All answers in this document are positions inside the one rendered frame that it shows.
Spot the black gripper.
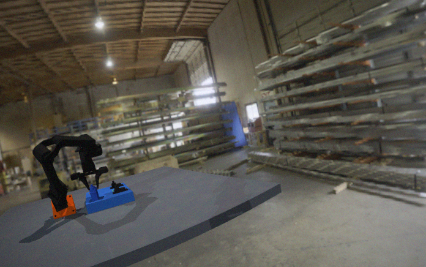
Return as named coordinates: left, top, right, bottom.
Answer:
left=71, top=159, right=108, bottom=190

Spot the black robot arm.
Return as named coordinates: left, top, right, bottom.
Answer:
left=32, top=134, right=102, bottom=212

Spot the blue flat deck plate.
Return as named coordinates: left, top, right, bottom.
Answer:
left=86, top=181, right=135, bottom=214

